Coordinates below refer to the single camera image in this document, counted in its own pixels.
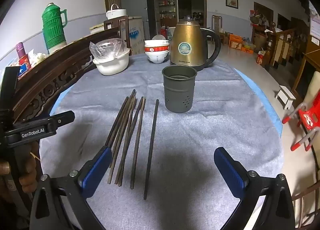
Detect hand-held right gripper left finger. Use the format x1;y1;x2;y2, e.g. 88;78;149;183
30;146;113;230

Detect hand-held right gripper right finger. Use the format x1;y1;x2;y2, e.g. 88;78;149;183
214;147;295;230

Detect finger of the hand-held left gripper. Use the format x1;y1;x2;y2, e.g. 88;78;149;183
46;111;75;134

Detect grey metal chopstick holder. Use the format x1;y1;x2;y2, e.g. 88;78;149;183
162;65;198;114

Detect person's left hand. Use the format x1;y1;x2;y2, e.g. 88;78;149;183
0;154;38;195

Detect carved dark wooden cabinet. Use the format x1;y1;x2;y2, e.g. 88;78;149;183
11;29;132;125

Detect grey tablecloth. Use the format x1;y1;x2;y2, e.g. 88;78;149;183
39;53;284;230

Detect blue and white box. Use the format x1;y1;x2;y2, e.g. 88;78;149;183
17;65;29;78

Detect blue table cover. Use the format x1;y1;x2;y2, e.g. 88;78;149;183
51;68;283;134

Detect white plastic bag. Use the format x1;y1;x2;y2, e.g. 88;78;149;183
29;50;47;65

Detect white plastic basin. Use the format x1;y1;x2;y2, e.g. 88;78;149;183
93;49;130;76

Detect red box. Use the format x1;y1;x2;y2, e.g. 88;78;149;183
19;55;32;69

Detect clear plastic bag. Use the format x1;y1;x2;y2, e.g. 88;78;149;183
89;38;128;61

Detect magenta can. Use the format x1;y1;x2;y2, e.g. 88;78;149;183
15;42;27;60

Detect green thermos flask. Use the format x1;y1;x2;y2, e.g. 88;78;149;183
41;2;68;55

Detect red child chair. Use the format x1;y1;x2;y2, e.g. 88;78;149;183
282;103;320;152

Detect white step stool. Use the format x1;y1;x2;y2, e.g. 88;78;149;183
275;86;297;110

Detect dark wooden chair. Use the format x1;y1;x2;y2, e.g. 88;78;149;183
103;15;132;49

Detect white chest freezer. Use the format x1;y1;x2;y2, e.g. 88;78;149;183
90;16;146;56

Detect white bowl blue print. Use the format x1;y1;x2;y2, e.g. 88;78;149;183
146;51;168;64

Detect white bowl red band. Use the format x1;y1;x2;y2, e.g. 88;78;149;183
144;45;170;55

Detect white lidded pot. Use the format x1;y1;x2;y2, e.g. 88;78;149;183
106;4;127;20

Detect grey refrigerator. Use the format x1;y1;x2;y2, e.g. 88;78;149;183
119;0;157;41

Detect wooden stair banister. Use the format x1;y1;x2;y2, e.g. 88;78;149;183
265;21;312;71

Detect wooden side table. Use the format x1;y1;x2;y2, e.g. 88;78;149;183
292;50;320;101

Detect gold electric kettle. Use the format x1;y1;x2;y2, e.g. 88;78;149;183
170;15;222;72

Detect light wooden chair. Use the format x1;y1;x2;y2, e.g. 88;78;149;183
212;15;223;34

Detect wooden display cabinet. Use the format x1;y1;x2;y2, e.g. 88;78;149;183
153;0;177;28

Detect red wall decorations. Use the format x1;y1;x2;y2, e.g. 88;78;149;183
249;9;268;28

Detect pink wall calendar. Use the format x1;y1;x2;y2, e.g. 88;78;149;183
309;0;320;46

